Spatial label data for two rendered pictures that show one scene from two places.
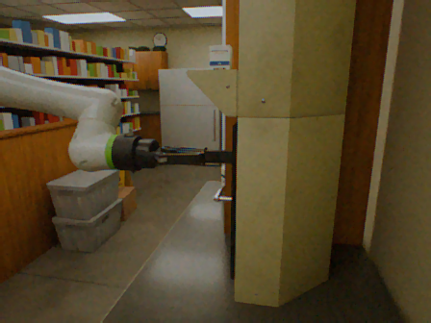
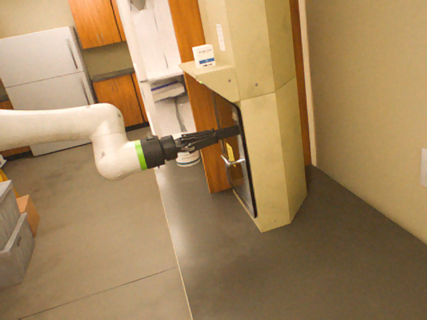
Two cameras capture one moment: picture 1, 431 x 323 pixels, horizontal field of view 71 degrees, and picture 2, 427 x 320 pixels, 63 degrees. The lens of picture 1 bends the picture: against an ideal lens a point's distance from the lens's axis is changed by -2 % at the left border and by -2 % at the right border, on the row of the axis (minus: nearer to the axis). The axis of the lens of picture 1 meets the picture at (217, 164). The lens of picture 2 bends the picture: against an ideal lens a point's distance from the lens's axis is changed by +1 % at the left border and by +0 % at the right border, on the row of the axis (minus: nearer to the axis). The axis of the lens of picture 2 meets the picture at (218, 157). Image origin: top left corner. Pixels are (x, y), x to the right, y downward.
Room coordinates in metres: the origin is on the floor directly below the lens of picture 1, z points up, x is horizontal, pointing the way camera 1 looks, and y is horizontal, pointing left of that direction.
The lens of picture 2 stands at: (-0.22, 0.42, 1.67)
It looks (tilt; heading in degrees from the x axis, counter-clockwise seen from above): 23 degrees down; 338
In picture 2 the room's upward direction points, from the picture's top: 11 degrees counter-clockwise
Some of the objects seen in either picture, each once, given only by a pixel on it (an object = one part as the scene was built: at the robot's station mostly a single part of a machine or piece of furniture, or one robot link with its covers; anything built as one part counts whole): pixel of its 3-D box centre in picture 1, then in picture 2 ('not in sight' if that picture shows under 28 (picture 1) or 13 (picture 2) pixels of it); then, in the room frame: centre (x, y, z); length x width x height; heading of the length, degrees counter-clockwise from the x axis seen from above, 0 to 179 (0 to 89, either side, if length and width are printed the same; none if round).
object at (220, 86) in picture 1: (223, 92); (205, 80); (0.83, -0.02, 1.46); 0.32 x 0.11 x 0.10; 169
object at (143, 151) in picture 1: (158, 154); (177, 145); (0.75, 0.15, 1.31); 0.09 x 0.08 x 0.07; 79
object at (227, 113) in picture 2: (240, 189); (233, 152); (0.82, -0.07, 1.19); 0.30 x 0.01 x 0.40; 169
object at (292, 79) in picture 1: (291, 144); (263, 107); (0.80, -0.20, 1.33); 0.32 x 0.25 x 0.77; 169
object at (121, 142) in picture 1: (131, 151); (153, 150); (0.76, 0.22, 1.31); 0.09 x 0.06 x 0.12; 169
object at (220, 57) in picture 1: (220, 59); (203, 56); (0.79, -0.01, 1.54); 0.05 x 0.05 x 0.06; 81
